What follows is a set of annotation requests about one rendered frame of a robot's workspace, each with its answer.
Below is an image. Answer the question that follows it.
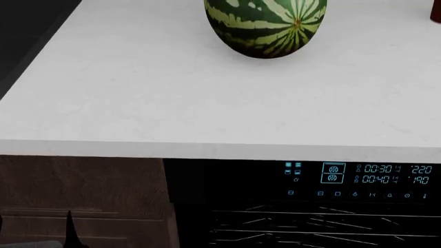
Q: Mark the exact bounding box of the brown wooden cabinet door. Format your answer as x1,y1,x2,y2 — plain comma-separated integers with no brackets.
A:
0,154,181,248

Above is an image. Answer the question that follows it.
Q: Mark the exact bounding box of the black built-in oven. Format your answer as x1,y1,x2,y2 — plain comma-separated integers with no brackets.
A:
162,157,441,248

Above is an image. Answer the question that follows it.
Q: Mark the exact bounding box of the dark red bottle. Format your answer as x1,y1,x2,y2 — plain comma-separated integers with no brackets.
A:
429,0,441,21

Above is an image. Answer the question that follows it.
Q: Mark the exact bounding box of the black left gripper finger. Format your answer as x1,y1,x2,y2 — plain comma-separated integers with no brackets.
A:
61,210,91,248

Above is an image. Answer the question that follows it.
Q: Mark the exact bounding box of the striped green watermelon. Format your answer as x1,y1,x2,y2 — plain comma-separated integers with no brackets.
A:
203,0,328,59

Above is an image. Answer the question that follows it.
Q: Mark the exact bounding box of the white marble countertop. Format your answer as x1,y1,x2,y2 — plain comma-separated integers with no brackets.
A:
0,0,441,164

